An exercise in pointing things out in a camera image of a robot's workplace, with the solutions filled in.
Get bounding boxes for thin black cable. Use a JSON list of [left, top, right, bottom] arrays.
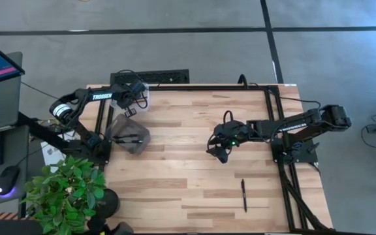
[[20, 81, 61, 100]]

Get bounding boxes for black floor vent grille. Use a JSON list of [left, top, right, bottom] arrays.
[[109, 69, 191, 85]]

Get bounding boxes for white printed paper sheet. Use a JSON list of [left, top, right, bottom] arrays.
[[40, 130, 75, 169]]

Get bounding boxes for black plant pot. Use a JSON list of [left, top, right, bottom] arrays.
[[93, 188, 121, 221]]

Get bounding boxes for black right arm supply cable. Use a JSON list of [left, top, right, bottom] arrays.
[[238, 74, 322, 110]]

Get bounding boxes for black diagonal strut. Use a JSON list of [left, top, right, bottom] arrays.
[[16, 110, 75, 155]]

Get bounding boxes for green leafy plant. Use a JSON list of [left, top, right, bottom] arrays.
[[21, 155, 107, 235]]

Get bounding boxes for smoky grey plastic bin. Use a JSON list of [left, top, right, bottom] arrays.
[[105, 113, 152, 155]]

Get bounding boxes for black computer mouse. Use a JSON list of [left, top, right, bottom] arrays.
[[0, 165, 21, 197]]

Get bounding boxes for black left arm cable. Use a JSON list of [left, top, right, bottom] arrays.
[[114, 69, 150, 110]]

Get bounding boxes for black aluminium table frame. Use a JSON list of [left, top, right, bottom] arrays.
[[89, 84, 333, 234]]

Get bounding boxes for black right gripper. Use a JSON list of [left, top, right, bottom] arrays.
[[206, 119, 251, 165]]

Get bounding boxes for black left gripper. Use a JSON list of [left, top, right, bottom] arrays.
[[118, 80, 148, 119]]

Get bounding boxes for slim black click pen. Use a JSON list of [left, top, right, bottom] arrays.
[[240, 178, 248, 213]]

